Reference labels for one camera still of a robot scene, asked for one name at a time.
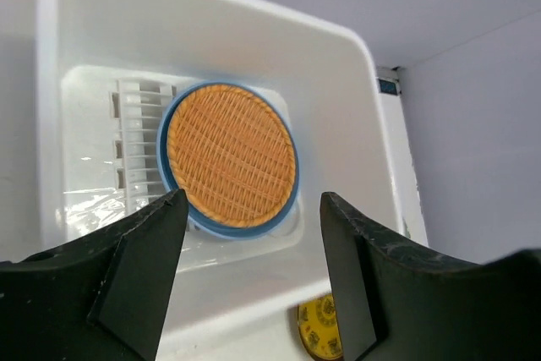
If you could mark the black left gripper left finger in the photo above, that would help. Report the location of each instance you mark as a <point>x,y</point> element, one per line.
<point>103,296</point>

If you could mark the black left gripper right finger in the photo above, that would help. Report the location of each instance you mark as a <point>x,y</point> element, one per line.
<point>399,300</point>

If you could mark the yellow patterned plate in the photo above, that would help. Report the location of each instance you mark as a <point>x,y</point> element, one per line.
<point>318,329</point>

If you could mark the blue plastic plate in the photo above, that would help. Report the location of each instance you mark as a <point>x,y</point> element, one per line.
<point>165,158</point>

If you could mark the woven wicker plate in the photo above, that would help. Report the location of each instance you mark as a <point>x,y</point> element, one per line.
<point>230,154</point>

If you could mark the white plastic bin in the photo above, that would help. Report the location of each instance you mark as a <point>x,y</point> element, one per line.
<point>229,297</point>

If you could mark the white dish rack insert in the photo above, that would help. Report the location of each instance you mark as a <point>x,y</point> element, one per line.
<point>138,105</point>

